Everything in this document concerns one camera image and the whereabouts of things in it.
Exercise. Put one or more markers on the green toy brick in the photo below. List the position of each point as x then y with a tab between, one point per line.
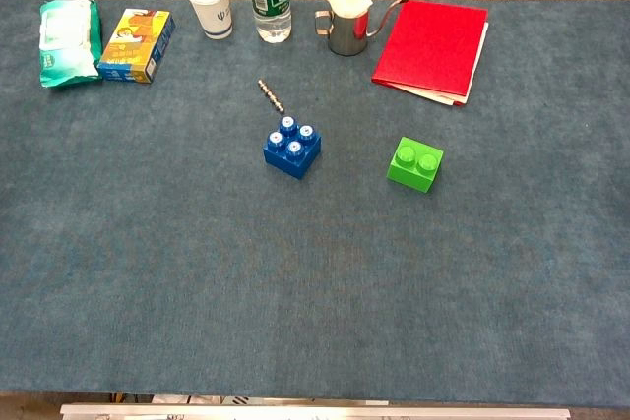
415	164

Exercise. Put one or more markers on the blue toy brick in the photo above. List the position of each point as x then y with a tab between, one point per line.
292	147

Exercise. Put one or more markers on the blue felt table cloth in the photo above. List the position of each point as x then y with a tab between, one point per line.
315	253

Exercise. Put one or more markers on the stainless steel gooseneck pitcher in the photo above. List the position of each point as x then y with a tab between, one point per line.
348	29

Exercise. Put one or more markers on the red folder with papers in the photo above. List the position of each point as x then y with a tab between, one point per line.
432	48

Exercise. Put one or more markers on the crumpled white tissue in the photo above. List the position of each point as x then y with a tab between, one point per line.
348	1

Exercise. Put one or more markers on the white paper cup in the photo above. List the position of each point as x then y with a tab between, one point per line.
210	7

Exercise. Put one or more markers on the yellow blue cardboard box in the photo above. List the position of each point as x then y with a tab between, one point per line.
138	43

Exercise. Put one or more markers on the green wet wipes pack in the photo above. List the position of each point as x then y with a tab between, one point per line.
69	43

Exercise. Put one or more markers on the aluminium frame rail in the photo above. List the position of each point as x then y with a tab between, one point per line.
315	412

